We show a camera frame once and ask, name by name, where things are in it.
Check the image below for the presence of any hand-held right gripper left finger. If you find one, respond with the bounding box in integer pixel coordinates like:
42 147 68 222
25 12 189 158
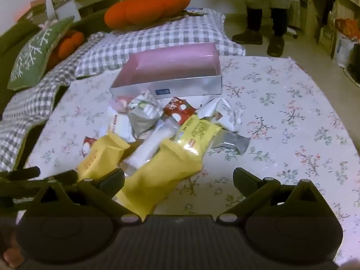
27 168 142 227

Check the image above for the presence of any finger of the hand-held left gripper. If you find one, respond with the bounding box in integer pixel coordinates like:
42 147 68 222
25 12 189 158
0 170 79 195
0 166 41 181

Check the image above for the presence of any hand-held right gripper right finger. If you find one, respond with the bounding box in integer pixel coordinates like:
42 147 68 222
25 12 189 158
216 167 334 226

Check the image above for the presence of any small plain yellow snack packet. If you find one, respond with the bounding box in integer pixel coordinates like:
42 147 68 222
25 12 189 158
77 135 131 182

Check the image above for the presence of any silver foil snack packet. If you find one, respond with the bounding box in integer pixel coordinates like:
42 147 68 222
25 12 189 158
211 131 251 156

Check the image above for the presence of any small red snack packet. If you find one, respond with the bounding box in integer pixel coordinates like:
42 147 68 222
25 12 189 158
81 136 98 157

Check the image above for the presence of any large plain yellow snack packet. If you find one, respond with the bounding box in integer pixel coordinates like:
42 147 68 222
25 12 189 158
117 139 203 221

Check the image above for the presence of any white tube snack packet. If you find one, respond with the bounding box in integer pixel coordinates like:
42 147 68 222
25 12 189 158
122 118 180 178

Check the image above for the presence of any white packet with red label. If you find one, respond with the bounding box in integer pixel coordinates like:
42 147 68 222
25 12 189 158
98 110 137 143

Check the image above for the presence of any yellow printed snack packet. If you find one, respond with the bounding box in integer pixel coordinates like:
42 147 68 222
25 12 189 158
174 114 223 157

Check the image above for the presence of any white crinkled snack packet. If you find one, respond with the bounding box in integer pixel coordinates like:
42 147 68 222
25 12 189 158
198 96 243 133

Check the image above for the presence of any pink and white snack packet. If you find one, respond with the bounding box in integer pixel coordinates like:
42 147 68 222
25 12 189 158
110 96 133 116

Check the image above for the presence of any pink and silver box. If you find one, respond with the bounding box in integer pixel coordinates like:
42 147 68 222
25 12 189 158
109 43 223 101

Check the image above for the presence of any person's left hand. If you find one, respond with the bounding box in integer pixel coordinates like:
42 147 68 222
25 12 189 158
0 220 25 270

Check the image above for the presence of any green pillow with white pattern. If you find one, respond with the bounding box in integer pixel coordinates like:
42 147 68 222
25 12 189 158
7 16 75 91

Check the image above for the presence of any small orange pumpkin cushion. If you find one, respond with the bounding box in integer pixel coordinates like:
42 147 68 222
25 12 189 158
46 31 85 71

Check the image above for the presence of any green sofa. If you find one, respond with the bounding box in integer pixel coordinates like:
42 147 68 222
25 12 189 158
0 7 113 175

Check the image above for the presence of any white bag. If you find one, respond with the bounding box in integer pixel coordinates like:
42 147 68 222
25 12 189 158
333 32 360 68

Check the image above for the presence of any pink storage box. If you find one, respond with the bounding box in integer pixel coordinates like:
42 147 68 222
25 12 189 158
17 0 47 23

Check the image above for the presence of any large orange pumpkin cushion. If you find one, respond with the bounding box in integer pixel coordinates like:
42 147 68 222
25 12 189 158
104 0 191 29

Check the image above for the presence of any orange bag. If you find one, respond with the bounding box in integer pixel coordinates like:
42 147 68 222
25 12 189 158
335 18 360 41

